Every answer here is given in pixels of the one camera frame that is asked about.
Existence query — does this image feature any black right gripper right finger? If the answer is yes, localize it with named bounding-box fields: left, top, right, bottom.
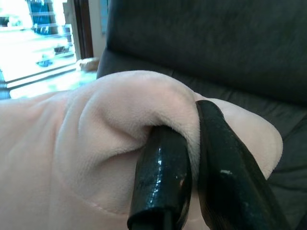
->
left=195, top=100, right=292, bottom=230

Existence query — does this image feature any dark brown window frame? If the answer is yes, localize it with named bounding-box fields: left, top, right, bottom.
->
left=73, top=0, right=94, bottom=59

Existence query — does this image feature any dark grey fabric sofa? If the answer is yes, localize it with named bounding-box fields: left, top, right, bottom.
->
left=96, top=0, right=307, bottom=230

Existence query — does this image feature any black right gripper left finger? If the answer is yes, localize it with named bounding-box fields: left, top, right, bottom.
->
left=127, top=126, right=192, bottom=230

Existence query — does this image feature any pale pink plush pillow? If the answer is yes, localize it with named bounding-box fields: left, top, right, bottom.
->
left=0, top=70, right=283, bottom=230

